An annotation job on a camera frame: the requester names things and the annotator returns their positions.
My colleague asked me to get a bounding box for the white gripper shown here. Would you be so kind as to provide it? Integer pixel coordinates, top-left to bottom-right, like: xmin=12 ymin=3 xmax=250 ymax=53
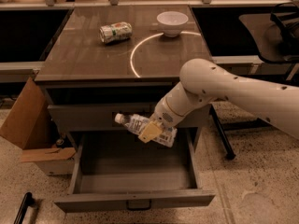
xmin=138 ymin=98 xmax=183 ymax=143

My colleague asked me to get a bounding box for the clear plastic water bottle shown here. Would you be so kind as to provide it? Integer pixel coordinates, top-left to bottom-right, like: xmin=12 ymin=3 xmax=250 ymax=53
xmin=115 ymin=113 xmax=178 ymax=147

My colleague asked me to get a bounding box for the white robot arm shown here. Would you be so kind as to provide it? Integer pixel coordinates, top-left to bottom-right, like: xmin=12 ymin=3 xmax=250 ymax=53
xmin=139 ymin=59 xmax=299 ymax=143

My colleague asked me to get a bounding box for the open grey middle drawer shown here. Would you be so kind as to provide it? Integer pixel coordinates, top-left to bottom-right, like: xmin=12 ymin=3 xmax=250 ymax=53
xmin=55 ymin=129 xmax=215 ymax=213

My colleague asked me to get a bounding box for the grey drawer cabinet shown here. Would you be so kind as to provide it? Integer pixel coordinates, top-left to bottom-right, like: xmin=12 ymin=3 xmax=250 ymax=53
xmin=34 ymin=5 xmax=221 ymax=214

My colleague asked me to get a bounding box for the closed grey upper drawer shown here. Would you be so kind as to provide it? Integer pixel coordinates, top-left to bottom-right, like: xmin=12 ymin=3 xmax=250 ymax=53
xmin=47 ymin=100 xmax=213 ymax=133

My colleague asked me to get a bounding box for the crushed green white can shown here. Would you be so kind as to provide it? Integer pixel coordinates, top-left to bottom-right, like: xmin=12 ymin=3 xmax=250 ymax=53
xmin=99 ymin=21 xmax=133 ymax=44

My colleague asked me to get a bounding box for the white bowl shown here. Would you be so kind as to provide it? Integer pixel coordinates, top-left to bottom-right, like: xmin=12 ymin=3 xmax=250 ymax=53
xmin=157 ymin=11 xmax=189 ymax=37

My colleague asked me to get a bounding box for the brown cardboard box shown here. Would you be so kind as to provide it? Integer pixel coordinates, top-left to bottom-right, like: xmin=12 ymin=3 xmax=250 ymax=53
xmin=0 ymin=77 xmax=76 ymax=175

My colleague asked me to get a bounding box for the black bar on floor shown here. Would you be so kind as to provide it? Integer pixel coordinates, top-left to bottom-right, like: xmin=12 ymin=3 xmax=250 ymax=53
xmin=13 ymin=192 xmax=36 ymax=224

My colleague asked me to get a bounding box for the black chair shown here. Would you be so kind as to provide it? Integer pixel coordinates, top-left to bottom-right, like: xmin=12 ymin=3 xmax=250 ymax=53
xmin=208 ymin=2 xmax=299 ymax=161

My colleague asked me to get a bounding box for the black drawer handle lower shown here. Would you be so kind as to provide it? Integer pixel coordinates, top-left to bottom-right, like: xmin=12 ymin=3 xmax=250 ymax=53
xmin=126 ymin=200 xmax=151 ymax=211

